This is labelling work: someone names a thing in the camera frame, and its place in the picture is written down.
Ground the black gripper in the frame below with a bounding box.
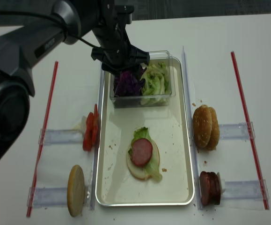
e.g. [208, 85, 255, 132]
[91, 0, 150, 79]

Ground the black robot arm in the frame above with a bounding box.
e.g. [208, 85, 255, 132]
[0, 0, 150, 160]

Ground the shredded green lettuce pile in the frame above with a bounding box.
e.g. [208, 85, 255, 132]
[140, 61, 169, 105]

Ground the rear red tomato slice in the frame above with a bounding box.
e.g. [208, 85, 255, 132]
[92, 104, 99, 144]

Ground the red tomato slice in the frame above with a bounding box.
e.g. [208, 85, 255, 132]
[92, 104, 99, 144]
[82, 112, 94, 151]

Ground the round pink meat slice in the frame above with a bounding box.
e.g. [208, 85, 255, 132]
[131, 138, 153, 167]

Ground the front red tomato slice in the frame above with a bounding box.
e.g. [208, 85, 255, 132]
[82, 112, 94, 151]

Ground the green lettuce leaf on bun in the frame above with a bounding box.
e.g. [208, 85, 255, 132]
[129, 127, 162, 182]

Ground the front dark meat patty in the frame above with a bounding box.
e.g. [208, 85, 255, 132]
[199, 171, 211, 206]

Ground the dark meat patty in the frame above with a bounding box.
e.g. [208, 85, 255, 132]
[199, 171, 211, 206]
[210, 172, 221, 205]

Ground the rear dark meat patty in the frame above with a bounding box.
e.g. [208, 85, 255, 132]
[210, 172, 221, 205]

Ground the white stopper by patties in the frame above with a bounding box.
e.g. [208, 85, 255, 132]
[216, 172, 226, 194]

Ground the shredded purple cabbage pile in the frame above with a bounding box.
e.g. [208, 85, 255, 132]
[114, 71, 146, 97]

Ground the clear plastic salad container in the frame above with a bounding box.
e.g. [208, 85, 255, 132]
[110, 51, 175, 108]

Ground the white stopper by tomatoes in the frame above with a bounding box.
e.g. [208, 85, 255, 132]
[80, 116, 87, 134]

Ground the white rectangular serving tray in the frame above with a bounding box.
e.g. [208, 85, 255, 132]
[95, 57, 195, 206]

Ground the front sesame bun top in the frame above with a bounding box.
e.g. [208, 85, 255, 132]
[192, 105, 212, 148]

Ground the sesame bun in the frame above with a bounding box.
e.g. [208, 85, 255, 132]
[206, 107, 220, 150]
[192, 105, 212, 148]

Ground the upper left clear holder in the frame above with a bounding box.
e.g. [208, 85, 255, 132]
[38, 129, 84, 145]

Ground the clear holder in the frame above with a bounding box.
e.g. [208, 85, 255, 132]
[38, 129, 84, 145]
[27, 187, 67, 208]
[221, 180, 269, 200]
[219, 122, 255, 140]

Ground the bottom bun slice on tray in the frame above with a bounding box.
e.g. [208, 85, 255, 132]
[126, 140, 160, 180]

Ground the rear sesame bun top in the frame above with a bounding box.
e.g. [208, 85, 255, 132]
[206, 107, 220, 150]

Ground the left red strip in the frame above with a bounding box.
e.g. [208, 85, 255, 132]
[26, 61, 59, 218]

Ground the red strip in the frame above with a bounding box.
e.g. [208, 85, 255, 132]
[26, 61, 59, 218]
[230, 51, 270, 210]

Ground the upper right clear holder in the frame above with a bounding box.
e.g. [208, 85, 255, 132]
[219, 122, 255, 140]

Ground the standing pale bun slice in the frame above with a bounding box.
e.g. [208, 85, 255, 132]
[67, 165, 85, 217]

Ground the right red strip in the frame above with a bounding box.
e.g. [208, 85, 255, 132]
[230, 51, 270, 210]

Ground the lower left clear holder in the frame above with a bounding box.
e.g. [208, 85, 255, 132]
[27, 187, 67, 208]

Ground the lower right clear holder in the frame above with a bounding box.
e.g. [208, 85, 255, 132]
[221, 180, 269, 200]

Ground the left clear vertical rail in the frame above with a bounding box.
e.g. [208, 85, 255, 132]
[89, 69, 105, 210]

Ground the clear vertical rail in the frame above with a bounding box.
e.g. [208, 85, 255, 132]
[89, 69, 105, 210]
[182, 47, 203, 210]

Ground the right clear vertical rail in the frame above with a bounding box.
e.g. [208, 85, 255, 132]
[182, 47, 203, 210]

